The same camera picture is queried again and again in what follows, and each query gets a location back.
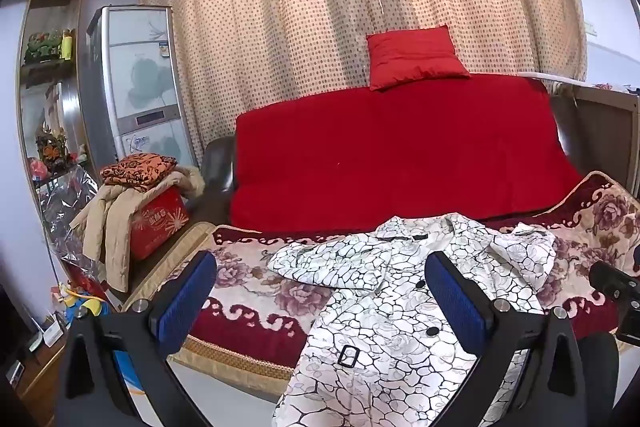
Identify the floral plush blanket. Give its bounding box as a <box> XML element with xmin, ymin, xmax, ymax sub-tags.
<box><xmin>122</xmin><ymin>170</ymin><xmax>640</xmax><ymax>390</ymax></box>

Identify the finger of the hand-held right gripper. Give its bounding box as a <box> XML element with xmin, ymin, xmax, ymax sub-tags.
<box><xmin>589</xmin><ymin>260</ymin><xmax>640</xmax><ymax>344</ymax></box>

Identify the clear plastic sheet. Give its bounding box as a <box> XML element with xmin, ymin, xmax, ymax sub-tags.
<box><xmin>37</xmin><ymin>164</ymin><xmax>108</xmax><ymax>293</ymax></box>

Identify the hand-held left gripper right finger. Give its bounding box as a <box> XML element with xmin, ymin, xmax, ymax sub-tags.
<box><xmin>424</xmin><ymin>251</ymin><xmax>622</xmax><ymax>427</ymax></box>

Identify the flower decoration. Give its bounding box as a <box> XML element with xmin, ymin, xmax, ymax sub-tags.
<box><xmin>36</xmin><ymin>132</ymin><xmax>68</xmax><ymax>172</ymax></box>

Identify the orange black patterned cloth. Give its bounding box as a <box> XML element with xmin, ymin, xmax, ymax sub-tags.
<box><xmin>99</xmin><ymin>153</ymin><xmax>179</xmax><ymax>194</ymax></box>

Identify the yellow blue toy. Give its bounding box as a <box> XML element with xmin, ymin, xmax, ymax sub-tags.
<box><xmin>50</xmin><ymin>282</ymin><xmax>112</xmax><ymax>323</ymax></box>

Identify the standing air conditioner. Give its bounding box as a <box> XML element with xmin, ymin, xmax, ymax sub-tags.
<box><xmin>80</xmin><ymin>5</ymin><xmax>198</xmax><ymax>168</ymax></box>

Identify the white black-patterned coat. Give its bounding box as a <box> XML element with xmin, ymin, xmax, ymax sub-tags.
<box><xmin>266</xmin><ymin>213</ymin><xmax>558</xmax><ymax>427</ymax></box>

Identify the green figurine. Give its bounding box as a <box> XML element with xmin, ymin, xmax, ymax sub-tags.
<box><xmin>24</xmin><ymin>31</ymin><xmax>63</xmax><ymax>60</ymax></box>

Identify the beige dotted curtain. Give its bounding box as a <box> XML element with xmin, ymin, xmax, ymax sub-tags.
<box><xmin>135</xmin><ymin>0</ymin><xmax>588</xmax><ymax>158</ymax></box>

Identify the red pillow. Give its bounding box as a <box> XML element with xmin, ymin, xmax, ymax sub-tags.
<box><xmin>365</xmin><ymin>25</ymin><xmax>472</xmax><ymax>92</ymax></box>

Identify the beige padded jacket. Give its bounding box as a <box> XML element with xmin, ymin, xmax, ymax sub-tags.
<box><xmin>70</xmin><ymin>166</ymin><xmax>207</xmax><ymax>293</ymax></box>

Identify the red sofa cover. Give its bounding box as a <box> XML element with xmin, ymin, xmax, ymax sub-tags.
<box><xmin>231</xmin><ymin>74</ymin><xmax>586</xmax><ymax>235</ymax></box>

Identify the red cushion on chair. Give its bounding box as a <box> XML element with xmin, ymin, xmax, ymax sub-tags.
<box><xmin>129</xmin><ymin>186</ymin><xmax>191</xmax><ymax>260</ymax></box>

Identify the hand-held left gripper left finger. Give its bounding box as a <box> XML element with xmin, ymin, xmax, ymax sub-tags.
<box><xmin>52</xmin><ymin>249</ymin><xmax>218</xmax><ymax>427</ymax></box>

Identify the white pipe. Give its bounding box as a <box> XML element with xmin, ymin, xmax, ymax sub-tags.
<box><xmin>520</xmin><ymin>69</ymin><xmax>601</xmax><ymax>88</ymax></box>

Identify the brown wooden panel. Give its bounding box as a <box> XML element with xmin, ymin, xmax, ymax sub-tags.
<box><xmin>550</xmin><ymin>82</ymin><xmax>640</xmax><ymax>200</ymax></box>

